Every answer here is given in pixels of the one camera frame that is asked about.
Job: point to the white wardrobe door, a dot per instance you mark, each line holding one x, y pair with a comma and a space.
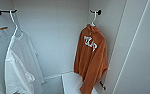
141, 50

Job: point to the white shirt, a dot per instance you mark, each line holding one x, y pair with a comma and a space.
21, 66

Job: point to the white hanger with orange hoodie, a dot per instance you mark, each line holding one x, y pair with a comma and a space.
94, 19

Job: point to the small black low hook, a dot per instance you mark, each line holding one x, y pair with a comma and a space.
102, 86

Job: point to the orange hoodie with white print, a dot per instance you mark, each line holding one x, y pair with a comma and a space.
91, 66

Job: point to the white hanger with white shirt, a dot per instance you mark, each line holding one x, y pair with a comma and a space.
13, 18

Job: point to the white wardrobe cabinet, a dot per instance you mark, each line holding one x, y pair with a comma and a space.
57, 40

